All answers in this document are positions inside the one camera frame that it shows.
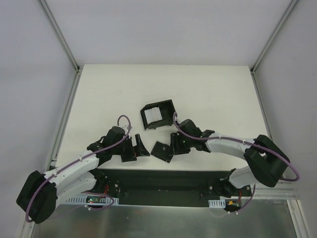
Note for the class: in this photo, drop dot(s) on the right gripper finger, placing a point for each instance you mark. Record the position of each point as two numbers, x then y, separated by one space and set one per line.
183 148
174 137

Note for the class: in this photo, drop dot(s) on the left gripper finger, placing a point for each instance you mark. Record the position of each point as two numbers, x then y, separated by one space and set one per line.
128 154
139 148

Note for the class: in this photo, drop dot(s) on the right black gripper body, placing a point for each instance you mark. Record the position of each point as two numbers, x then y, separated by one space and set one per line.
175 145

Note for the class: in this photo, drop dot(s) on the black leather card holder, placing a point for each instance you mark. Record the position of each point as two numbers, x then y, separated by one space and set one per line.
163 152

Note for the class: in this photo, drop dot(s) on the black card tray box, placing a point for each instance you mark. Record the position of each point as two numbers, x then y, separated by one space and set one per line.
167 110

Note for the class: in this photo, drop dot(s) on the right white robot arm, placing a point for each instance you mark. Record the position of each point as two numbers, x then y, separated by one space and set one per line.
266 162

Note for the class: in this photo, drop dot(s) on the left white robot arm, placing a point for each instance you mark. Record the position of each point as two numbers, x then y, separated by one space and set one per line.
42 193

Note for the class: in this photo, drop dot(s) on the white credit card stack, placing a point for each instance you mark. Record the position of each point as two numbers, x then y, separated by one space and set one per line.
153 115

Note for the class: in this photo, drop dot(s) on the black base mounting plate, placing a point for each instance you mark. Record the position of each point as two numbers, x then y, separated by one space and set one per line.
170 188

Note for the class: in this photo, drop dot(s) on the left electronics board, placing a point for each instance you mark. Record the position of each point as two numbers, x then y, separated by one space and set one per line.
95 200

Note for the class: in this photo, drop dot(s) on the electronics board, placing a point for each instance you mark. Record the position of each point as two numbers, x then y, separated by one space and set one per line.
95 200
236 203

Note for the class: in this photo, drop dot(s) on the right electronics board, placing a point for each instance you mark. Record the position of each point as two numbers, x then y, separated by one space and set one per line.
236 203

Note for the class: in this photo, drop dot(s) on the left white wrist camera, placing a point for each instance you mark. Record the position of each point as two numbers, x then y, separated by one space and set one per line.
127 128

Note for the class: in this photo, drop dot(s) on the left aluminium side rail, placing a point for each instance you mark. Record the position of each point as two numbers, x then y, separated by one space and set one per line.
53 154

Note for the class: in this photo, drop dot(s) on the aluminium side rail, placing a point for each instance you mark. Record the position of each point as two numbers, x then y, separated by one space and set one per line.
53 154
260 96

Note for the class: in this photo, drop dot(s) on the left white cable duct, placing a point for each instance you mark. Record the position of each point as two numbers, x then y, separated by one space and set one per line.
81 200

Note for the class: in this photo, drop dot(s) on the white cable duct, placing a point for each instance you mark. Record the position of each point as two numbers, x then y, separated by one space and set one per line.
221 203
81 200

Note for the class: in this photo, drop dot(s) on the right white cable duct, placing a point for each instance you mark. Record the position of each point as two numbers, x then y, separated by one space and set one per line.
221 203

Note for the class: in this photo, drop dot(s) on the right aluminium side rail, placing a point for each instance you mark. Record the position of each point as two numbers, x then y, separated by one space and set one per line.
260 96

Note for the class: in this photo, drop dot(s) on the right aluminium frame post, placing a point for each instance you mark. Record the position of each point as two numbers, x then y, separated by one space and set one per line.
274 34

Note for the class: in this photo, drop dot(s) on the aluminium frame post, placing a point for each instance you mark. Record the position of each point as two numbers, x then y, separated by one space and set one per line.
58 33
274 34

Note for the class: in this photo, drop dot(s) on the front aluminium extrusion rail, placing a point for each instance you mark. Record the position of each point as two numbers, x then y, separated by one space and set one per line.
282 191

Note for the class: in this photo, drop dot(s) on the left aluminium frame post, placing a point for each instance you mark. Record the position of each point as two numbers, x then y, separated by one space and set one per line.
58 33

